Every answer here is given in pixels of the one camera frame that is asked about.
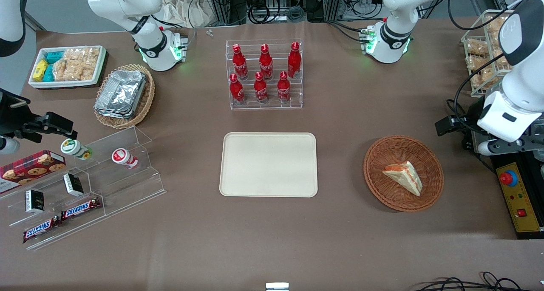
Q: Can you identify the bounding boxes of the yellow snack box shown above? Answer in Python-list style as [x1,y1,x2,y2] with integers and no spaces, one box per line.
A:
[32,59,49,82]

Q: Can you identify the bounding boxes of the black floor cables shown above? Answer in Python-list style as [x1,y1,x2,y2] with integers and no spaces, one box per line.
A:
[413,271,544,291]

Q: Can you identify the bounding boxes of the white rectangular snack tray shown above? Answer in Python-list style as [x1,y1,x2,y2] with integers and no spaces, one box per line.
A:
[28,45,107,89]

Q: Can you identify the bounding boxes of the green capped yogurt bottle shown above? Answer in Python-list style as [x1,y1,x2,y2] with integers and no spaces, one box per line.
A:
[60,138,94,161]

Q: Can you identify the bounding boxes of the oval tan wicker basket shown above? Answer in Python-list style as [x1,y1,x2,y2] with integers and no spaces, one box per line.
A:
[93,63,156,130]

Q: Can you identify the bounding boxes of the yellow control panel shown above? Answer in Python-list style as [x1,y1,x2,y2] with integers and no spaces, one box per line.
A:
[496,162,543,233]

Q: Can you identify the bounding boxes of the round brown wicker basket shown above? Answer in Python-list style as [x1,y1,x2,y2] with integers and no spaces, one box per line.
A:
[363,135,445,212]

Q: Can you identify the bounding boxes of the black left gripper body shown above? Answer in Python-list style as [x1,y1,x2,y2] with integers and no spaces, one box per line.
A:
[465,106,484,134]

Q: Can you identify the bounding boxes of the red capped yogurt bottle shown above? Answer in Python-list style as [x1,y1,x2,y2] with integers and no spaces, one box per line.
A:
[111,148,139,170]

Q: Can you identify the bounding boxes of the triangle sandwich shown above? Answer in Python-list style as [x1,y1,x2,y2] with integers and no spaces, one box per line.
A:
[382,161,423,197]

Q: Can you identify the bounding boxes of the Snickers chocolate bar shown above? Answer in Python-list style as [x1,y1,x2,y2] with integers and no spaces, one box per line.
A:
[23,216,62,244]
[60,196,103,221]

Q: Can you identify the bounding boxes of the red plaid cookie box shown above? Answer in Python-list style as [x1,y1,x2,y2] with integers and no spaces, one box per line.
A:
[0,150,67,194]

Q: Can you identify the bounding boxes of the clear bag of rice crackers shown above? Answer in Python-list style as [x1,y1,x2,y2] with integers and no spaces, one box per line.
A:
[52,47,101,82]

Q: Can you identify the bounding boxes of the coiled grey cable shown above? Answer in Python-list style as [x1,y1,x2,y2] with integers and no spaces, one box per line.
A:
[286,6,306,23]

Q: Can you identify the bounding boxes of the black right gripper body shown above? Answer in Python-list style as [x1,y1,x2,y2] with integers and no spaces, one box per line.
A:
[0,89,44,142]

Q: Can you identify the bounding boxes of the black appliance housing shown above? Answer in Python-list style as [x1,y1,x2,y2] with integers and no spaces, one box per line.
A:
[462,127,544,240]

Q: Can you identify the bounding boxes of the red emergency stop button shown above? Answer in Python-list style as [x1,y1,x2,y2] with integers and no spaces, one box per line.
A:
[499,170,519,187]

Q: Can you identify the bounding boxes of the coiled black cable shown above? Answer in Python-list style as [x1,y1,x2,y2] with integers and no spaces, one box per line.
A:
[248,6,271,24]

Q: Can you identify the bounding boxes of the beige cloth bag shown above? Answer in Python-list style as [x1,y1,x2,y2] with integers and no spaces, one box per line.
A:
[161,0,214,28]

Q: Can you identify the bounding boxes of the stack of foil containers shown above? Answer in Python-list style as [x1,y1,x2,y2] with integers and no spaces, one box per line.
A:
[94,70,147,120]

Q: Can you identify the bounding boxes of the clear acrylic bottle rack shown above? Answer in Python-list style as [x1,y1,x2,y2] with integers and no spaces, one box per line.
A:
[225,39,303,110]

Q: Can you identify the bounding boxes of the white wire rack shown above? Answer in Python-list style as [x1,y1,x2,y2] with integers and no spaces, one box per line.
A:
[461,9,516,99]

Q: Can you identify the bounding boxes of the black looped cable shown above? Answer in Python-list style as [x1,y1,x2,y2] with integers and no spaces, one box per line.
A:
[446,98,469,127]

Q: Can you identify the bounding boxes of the red cola bottle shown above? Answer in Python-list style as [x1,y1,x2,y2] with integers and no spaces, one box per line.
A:
[254,72,269,105]
[277,71,292,104]
[259,44,274,80]
[287,42,302,79]
[232,44,249,81]
[229,73,246,105]

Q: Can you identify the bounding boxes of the small black white carton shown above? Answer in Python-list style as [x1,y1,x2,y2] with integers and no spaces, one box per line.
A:
[24,189,46,215]
[62,172,85,197]

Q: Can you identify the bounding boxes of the beige rectangular tray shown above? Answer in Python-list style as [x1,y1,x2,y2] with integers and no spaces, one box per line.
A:
[219,132,319,198]

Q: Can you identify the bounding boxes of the clear acrylic step display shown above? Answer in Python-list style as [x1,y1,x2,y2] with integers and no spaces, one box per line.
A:
[0,126,167,251]

